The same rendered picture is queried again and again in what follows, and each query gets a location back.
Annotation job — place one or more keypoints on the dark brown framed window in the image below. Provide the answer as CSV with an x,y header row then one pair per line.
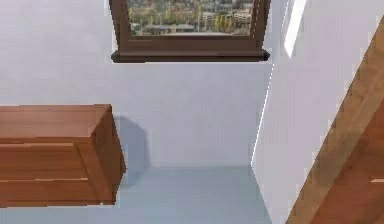
x,y
190,46

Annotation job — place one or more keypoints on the brown wooden chest of drawers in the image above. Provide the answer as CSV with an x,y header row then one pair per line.
x,y
50,156

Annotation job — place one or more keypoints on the brown wooden room door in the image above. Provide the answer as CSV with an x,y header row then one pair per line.
x,y
353,156

